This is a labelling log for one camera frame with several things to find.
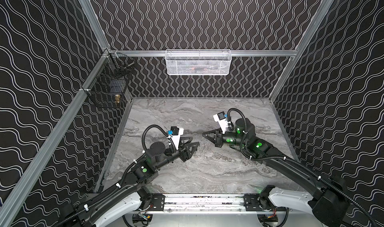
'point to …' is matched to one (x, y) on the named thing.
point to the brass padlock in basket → (117, 98)
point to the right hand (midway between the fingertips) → (203, 135)
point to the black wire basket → (107, 84)
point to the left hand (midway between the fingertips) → (199, 142)
